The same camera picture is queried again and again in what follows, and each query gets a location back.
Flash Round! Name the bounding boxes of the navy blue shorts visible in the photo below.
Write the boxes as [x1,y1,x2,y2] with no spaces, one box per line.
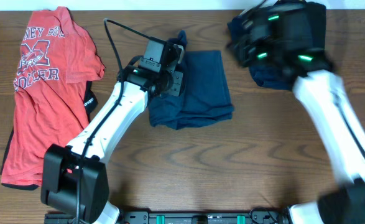
[147,29,235,131]

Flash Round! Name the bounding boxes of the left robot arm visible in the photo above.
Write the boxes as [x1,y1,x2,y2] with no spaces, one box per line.
[41,37,185,223]

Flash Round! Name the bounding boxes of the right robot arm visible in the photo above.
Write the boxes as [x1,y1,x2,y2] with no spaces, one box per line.
[228,1,365,223]

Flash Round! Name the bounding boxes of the folded navy garment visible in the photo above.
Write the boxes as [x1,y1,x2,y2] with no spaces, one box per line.
[227,2,316,91]

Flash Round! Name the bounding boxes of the folded black garment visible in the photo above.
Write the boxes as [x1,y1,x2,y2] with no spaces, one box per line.
[274,0,327,57]

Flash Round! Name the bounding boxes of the black garment under red shirt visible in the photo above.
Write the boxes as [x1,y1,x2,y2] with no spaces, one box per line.
[0,81,98,191]

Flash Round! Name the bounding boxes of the red printed t-shirt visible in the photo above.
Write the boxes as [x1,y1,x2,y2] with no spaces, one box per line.
[1,6,105,187]

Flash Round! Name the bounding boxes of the green clip on rail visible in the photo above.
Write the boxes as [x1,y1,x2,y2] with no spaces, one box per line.
[156,215,165,224]
[236,215,246,224]

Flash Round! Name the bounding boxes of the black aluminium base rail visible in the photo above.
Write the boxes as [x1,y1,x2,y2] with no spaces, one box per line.
[44,211,292,224]

